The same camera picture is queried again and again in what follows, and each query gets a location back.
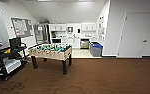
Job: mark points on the white box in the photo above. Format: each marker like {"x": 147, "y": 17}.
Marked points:
{"x": 11, "y": 66}

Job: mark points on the large colourful wall poster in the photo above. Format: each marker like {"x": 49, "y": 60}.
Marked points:
{"x": 101, "y": 26}

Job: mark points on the stainless steel refrigerator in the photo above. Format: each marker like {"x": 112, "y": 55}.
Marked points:
{"x": 41, "y": 33}

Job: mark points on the black built-in microwave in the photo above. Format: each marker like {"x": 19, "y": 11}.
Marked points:
{"x": 56, "y": 40}

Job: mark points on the grey bin green lid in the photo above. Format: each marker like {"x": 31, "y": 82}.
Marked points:
{"x": 92, "y": 45}

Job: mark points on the white wall cabinet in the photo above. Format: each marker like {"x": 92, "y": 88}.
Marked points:
{"x": 57, "y": 27}
{"x": 88, "y": 27}

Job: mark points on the white base cabinet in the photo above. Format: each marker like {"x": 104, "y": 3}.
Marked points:
{"x": 69, "y": 42}

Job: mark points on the green foosball table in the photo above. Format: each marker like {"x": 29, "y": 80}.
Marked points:
{"x": 51, "y": 53}

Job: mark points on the white door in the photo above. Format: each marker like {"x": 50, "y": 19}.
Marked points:
{"x": 136, "y": 35}

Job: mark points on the small colourful toy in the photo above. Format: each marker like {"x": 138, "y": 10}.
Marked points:
{"x": 7, "y": 51}

